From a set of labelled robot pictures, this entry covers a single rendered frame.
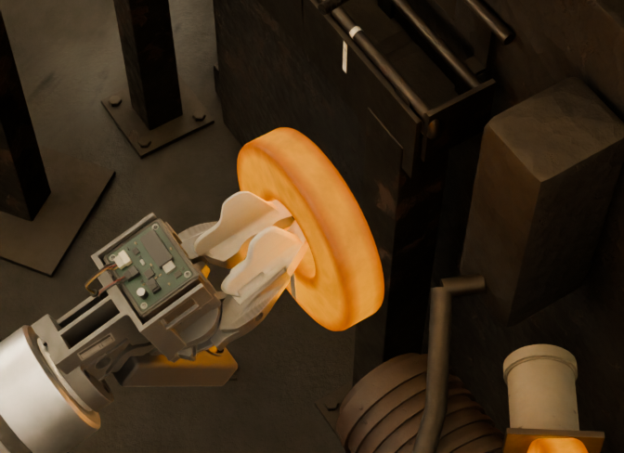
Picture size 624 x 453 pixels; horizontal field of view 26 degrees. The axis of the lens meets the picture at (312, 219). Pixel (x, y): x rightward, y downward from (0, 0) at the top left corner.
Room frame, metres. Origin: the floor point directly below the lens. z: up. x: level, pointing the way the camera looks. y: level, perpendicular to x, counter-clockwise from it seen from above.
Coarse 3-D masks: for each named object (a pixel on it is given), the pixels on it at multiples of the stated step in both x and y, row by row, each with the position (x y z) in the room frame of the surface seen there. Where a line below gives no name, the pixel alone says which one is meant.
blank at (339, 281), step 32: (288, 128) 0.60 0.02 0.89; (256, 160) 0.58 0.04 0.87; (288, 160) 0.56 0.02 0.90; (320, 160) 0.56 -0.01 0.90; (256, 192) 0.58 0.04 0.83; (288, 192) 0.54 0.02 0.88; (320, 192) 0.53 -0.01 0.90; (320, 224) 0.51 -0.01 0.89; (352, 224) 0.52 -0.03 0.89; (320, 256) 0.51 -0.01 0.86; (352, 256) 0.50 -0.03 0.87; (288, 288) 0.54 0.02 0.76; (320, 288) 0.51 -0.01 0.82; (352, 288) 0.49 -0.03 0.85; (320, 320) 0.51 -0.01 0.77; (352, 320) 0.48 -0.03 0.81
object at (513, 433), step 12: (516, 432) 0.44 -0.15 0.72; (528, 432) 0.44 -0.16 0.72; (540, 432) 0.44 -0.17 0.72; (552, 432) 0.44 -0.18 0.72; (564, 432) 0.44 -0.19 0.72; (576, 432) 0.44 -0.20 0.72; (588, 432) 0.44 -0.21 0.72; (600, 432) 0.44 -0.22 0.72; (504, 444) 0.44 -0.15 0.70; (516, 444) 0.44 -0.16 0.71; (528, 444) 0.44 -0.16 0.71; (588, 444) 0.43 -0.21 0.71; (600, 444) 0.43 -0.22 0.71
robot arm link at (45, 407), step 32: (0, 352) 0.44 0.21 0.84; (32, 352) 0.44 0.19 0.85; (0, 384) 0.42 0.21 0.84; (32, 384) 0.42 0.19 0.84; (64, 384) 0.42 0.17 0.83; (32, 416) 0.40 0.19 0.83; (64, 416) 0.40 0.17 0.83; (96, 416) 0.42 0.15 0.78; (32, 448) 0.38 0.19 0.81; (64, 448) 0.39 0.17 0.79
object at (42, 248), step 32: (0, 32) 1.15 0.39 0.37; (0, 64) 1.14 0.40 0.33; (0, 96) 1.12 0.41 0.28; (0, 128) 1.11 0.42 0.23; (32, 128) 1.16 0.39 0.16; (0, 160) 1.12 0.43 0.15; (32, 160) 1.15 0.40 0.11; (64, 160) 1.22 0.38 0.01; (0, 192) 1.13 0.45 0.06; (32, 192) 1.13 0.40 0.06; (64, 192) 1.16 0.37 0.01; (96, 192) 1.16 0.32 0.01; (0, 224) 1.11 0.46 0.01; (32, 224) 1.11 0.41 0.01; (64, 224) 1.11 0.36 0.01; (0, 256) 1.05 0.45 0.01; (32, 256) 1.05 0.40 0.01; (64, 256) 1.05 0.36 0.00
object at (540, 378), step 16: (528, 352) 0.52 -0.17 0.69; (544, 352) 0.52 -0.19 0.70; (560, 352) 0.52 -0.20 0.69; (512, 368) 0.52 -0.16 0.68; (528, 368) 0.51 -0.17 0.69; (544, 368) 0.51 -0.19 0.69; (560, 368) 0.51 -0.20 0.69; (576, 368) 0.52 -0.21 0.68; (512, 384) 0.50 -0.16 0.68; (528, 384) 0.49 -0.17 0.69; (544, 384) 0.49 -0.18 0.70; (560, 384) 0.49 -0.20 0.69; (512, 400) 0.49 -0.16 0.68; (528, 400) 0.48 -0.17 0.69; (544, 400) 0.48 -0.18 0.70; (560, 400) 0.48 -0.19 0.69; (576, 400) 0.49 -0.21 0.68; (512, 416) 0.47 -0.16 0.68; (528, 416) 0.47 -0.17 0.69; (544, 416) 0.46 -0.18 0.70; (560, 416) 0.46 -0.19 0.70; (576, 416) 0.47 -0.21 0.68
